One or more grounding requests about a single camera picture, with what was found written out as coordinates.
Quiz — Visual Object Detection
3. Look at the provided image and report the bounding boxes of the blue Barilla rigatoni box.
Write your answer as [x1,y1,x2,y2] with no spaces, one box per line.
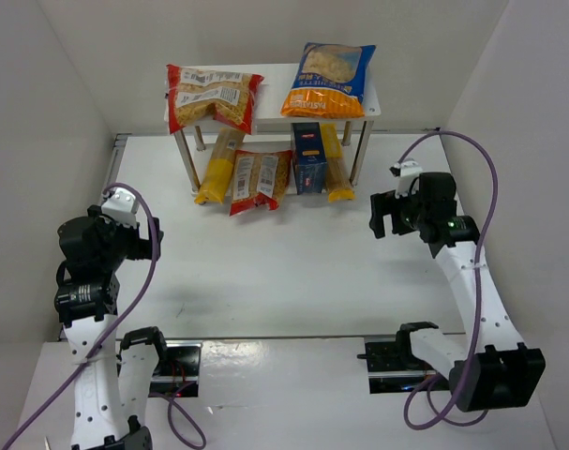
[292,122,327,195]

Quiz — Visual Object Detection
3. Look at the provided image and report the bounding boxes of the yellow spaghetti bag right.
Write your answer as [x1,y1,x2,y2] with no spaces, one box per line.
[320,124,355,203]

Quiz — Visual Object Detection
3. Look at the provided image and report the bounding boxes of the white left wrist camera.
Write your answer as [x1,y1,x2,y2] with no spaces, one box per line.
[100,187,140,228]

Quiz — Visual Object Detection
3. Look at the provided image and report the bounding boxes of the red pasta bag shelf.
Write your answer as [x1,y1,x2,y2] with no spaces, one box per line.
[166,65,264,134]
[229,150,292,217]

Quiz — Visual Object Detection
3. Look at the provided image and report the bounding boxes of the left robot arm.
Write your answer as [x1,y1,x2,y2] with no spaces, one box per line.
[54,195,167,449]

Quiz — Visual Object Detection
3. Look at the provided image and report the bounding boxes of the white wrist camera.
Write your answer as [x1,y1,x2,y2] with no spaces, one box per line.
[390,158,423,198]
[100,187,140,228]

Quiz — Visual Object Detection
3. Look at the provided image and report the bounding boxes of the red pasta bag top shelf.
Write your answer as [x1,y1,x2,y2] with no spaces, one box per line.
[166,65,264,134]

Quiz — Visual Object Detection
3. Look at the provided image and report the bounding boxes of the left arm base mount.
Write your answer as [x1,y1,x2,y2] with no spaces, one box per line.
[117,340,204,398]

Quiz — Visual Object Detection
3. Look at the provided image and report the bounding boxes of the purple cable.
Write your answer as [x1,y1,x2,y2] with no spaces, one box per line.
[2,182,206,450]
[387,131,500,431]

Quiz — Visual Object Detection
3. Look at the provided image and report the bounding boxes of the blue orange pasta bag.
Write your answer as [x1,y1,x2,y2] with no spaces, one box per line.
[280,42,376,119]

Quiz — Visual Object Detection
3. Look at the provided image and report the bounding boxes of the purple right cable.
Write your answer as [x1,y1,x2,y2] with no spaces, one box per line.
[387,131,500,431]

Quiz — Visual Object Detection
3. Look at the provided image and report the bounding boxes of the yellow spaghetti bag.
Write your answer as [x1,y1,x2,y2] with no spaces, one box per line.
[195,128,246,204]
[320,124,355,203]

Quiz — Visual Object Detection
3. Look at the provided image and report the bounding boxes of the white two-tier shelf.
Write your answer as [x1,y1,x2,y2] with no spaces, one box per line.
[173,63,381,196]

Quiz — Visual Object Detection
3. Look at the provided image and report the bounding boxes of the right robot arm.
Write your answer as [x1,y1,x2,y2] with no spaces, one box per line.
[369,166,546,413]

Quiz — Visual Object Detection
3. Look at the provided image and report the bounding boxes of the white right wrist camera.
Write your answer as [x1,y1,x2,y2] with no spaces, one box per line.
[390,158,423,198]

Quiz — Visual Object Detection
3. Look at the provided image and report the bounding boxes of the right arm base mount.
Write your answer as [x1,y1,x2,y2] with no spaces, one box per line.
[356,336,436,395]

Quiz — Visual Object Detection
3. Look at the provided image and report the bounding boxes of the yellow spaghetti bag left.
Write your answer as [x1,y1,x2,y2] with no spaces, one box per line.
[195,128,246,204]

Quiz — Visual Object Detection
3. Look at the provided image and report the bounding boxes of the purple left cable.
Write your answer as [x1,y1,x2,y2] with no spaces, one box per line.
[2,182,206,450]

